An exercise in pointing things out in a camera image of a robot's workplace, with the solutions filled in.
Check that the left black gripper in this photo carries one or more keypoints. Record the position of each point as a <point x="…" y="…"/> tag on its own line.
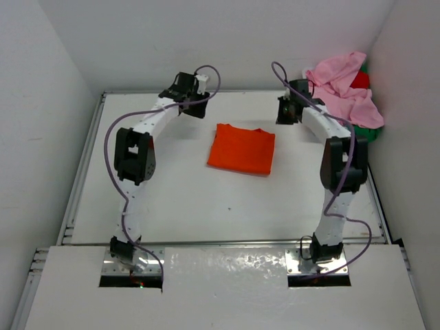
<point x="200" y="111"/>

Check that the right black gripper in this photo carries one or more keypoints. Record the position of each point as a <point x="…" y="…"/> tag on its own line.
<point x="280" y="119"/>

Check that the orange t shirt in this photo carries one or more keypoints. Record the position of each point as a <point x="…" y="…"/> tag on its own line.
<point x="242" y="150"/>

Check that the pink t shirt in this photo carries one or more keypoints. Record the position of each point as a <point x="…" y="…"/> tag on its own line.
<point x="331" y="81"/>

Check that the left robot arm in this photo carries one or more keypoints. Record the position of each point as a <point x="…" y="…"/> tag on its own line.
<point x="134" y="161"/>

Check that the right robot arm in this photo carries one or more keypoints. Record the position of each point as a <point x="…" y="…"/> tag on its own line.
<point x="343" y="168"/>

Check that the green t shirt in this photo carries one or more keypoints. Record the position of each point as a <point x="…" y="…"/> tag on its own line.
<point x="370" y="134"/>

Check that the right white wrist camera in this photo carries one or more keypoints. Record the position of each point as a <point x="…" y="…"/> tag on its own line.
<point x="301" y="86"/>

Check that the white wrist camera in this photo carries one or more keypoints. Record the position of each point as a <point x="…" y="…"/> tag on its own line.
<point x="301" y="86"/>
<point x="201" y="81"/>

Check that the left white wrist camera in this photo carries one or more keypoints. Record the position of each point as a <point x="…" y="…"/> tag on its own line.
<point x="201" y="81"/>

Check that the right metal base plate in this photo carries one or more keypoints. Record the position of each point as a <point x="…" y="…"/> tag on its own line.
<point x="298" y="265"/>

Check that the metal base plate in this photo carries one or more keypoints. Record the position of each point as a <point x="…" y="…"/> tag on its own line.
<point x="298" y="265"/>
<point x="143" y="265"/>

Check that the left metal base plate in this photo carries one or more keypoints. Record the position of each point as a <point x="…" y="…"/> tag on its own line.
<point x="143" y="265"/>

